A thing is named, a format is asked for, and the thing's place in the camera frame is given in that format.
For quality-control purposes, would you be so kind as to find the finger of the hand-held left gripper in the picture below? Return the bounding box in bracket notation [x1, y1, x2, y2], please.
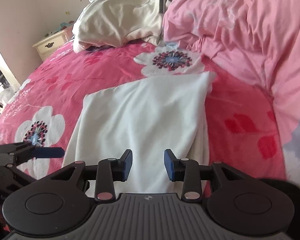
[15, 147, 65, 165]
[0, 142, 33, 153]

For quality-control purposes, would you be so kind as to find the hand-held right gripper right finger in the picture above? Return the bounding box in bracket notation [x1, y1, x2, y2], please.
[164, 149, 247, 202]

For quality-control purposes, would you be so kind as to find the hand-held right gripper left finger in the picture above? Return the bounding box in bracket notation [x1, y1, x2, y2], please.
[50, 149, 133, 202]

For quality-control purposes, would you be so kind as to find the white sweatshirt with bear outline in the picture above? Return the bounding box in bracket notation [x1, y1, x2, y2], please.
[62, 71, 217, 195]

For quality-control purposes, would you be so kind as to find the pink floral fleece blanket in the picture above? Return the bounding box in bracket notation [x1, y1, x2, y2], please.
[0, 40, 288, 233]

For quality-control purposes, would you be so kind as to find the cream nightstand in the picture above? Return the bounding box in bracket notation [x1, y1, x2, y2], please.
[32, 27, 74, 62]

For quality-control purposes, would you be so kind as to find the dark patterned garment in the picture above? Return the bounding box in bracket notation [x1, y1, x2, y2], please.
[86, 42, 110, 52]

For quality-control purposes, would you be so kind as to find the light pink quilt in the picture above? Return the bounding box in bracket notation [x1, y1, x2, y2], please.
[162, 0, 300, 190]

